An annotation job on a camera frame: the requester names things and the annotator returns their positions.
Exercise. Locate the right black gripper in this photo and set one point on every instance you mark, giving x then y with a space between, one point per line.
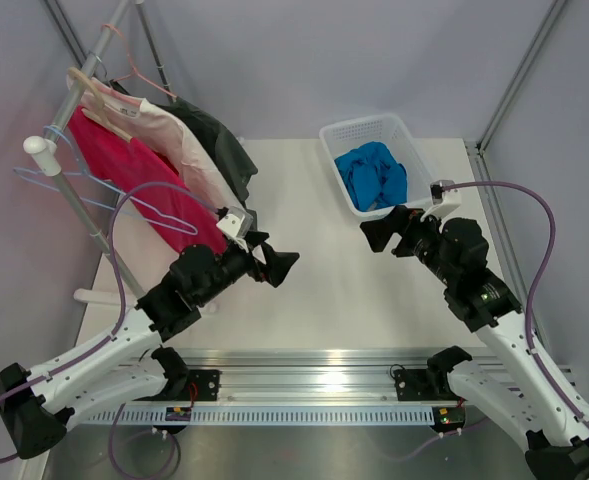
379 232

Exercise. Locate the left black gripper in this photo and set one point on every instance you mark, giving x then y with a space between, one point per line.
276 263

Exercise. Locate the pink magenta t shirt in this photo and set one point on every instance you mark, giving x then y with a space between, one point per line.
128 165

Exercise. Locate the wooden clothes hanger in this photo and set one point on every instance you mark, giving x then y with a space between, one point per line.
96 107

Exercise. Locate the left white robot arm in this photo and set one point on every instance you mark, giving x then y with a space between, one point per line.
128 358

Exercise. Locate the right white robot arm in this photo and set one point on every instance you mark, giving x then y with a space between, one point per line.
546 418

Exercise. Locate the dark grey t shirt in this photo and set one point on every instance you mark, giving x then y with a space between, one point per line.
223 147

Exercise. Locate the white coca cola t shirt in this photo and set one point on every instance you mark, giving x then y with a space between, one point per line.
167 135

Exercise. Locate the blue cloth in basket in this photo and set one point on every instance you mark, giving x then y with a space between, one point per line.
372 177

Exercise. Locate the white plastic basket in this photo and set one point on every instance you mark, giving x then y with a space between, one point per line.
341 137

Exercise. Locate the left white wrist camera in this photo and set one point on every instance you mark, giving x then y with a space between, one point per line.
234 222

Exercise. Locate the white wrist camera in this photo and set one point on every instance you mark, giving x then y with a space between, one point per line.
234 222
446 198

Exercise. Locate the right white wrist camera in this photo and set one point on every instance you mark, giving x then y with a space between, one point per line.
446 198

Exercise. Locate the aluminium mounting rail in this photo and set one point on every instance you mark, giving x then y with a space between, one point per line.
306 377

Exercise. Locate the blue wire hanger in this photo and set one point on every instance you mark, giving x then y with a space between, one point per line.
102 194

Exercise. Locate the pink wire hanger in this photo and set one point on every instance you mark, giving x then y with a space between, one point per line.
133 69

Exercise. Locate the white slotted cable duct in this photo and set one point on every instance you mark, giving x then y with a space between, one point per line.
394 415

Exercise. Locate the metal clothes rack rail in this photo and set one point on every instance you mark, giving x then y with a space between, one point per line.
47 162

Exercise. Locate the grey wire hanger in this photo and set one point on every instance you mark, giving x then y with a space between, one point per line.
101 64

